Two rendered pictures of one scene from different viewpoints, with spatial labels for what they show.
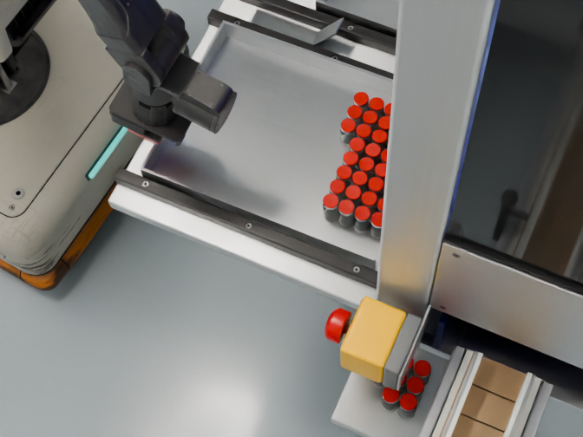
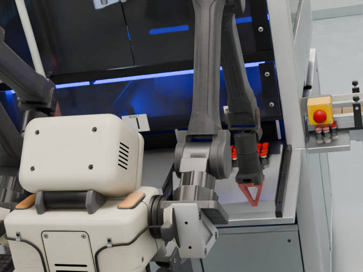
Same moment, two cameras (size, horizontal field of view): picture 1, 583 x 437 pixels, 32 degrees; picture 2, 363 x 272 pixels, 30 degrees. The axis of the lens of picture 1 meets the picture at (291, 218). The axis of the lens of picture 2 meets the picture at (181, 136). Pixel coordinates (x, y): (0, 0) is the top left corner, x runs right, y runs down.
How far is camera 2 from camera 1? 2.10 m
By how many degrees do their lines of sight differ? 74
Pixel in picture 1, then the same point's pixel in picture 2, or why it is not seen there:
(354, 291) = (295, 155)
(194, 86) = not seen: hidden behind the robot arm
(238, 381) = not seen: outside the picture
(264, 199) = (267, 181)
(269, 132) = (233, 190)
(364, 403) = (338, 141)
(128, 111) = (256, 172)
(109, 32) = (251, 94)
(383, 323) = (315, 99)
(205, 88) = not seen: hidden behind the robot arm
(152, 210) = (290, 204)
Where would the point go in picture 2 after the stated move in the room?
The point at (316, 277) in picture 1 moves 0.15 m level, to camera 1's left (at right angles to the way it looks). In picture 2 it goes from (295, 163) to (319, 182)
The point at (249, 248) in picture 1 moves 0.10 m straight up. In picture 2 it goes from (292, 178) to (288, 148)
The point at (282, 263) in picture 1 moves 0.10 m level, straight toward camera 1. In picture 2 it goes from (294, 170) to (323, 160)
